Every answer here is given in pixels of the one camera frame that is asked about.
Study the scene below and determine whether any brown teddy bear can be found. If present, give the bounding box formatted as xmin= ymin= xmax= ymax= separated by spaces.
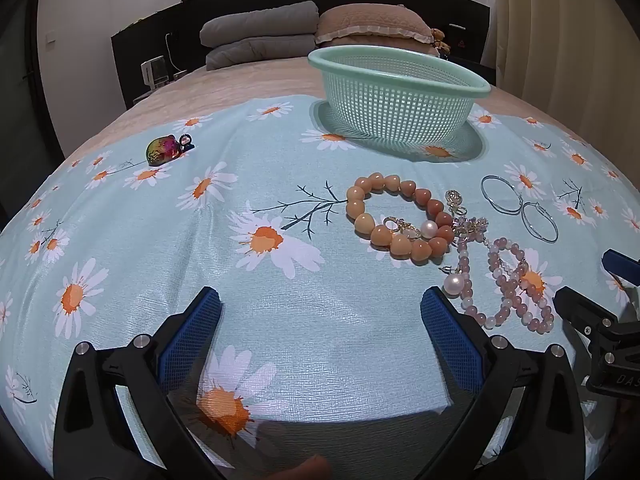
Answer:
xmin=429 ymin=27 xmax=452 ymax=57

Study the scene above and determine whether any white charging cable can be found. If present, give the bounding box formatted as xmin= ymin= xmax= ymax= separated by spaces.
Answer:
xmin=163 ymin=32 xmax=189 ymax=74

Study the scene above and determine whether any small ornate metal earring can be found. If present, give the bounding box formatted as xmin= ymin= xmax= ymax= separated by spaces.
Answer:
xmin=384 ymin=216 xmax=437 ymax=240
xmin=445 ymin=190 xmax=468 ymax=218

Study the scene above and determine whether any white pearl stud earring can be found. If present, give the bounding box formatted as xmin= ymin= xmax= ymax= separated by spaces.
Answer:
xmin=438 ymin=264 xmax=466 ymax=298

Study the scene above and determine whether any black headboard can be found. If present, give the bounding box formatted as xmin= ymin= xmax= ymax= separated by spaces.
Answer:
xmin=111 ymin=0 xmax=492 ymax=111

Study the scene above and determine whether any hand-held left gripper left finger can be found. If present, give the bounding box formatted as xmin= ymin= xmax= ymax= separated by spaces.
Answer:
xmin=52 ymin=286 xmax=223 ymax=480

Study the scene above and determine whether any pink ruffled pillow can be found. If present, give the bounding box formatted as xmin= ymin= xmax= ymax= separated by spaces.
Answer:
xmin=314 ymin=30 xmax=437 ymax=57
xmin=315 ymin=4 xmax=434 ymax=43

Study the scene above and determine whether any orange bead bracelet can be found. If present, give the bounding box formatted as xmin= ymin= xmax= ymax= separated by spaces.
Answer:
xmin=346 ymin=172 xmax=457 ymax=263

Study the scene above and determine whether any folded grey duvet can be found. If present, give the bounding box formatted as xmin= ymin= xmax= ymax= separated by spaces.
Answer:
xmin=199 ymin=1 xmax=321 ymax=72

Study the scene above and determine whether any green plastic mesh basket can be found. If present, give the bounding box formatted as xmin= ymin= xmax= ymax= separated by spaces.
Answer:
xmin=307 ymin=45 xmax=492 ymax=148

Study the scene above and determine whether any cream curtain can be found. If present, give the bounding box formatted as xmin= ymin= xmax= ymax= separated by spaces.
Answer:
xmin=492 ymin=0 xmax=640 ymax=176

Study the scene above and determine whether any black bedside cabinet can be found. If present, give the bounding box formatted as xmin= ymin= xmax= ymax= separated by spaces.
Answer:
xmin=442 ymin=22 xmax=497 ymax=87

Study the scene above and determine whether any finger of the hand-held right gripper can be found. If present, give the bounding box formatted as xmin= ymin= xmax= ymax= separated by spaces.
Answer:
xmin=552 ymin=286 xmax=621 ymax=346
xmin=602 ymin=248 xmax=640 ymax=287

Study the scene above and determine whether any daisy print blue cloth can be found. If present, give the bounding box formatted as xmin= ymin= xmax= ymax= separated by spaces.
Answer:
xmin=0 ymin=92 xmax=640 ymax=480

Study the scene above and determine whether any silver hoop earring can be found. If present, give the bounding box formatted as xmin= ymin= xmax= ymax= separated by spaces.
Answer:
xmin=521 ymin=202 xmax=559 ymax=243
xmin=481 ymin=175 xmax=524 ymax=215

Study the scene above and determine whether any white bedside appliance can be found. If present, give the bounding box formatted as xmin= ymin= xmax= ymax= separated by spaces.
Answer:
xmin=140 ymin=55 xmax=172 ymax=92

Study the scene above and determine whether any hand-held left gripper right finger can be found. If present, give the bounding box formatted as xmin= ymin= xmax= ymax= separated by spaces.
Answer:
xmin=420 ymin=286 xmax=586 ymax=480

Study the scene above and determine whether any pink bead bracelet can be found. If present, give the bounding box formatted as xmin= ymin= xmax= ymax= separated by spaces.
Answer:
xmin=455 ymin=215 xmax=557 ymax=333

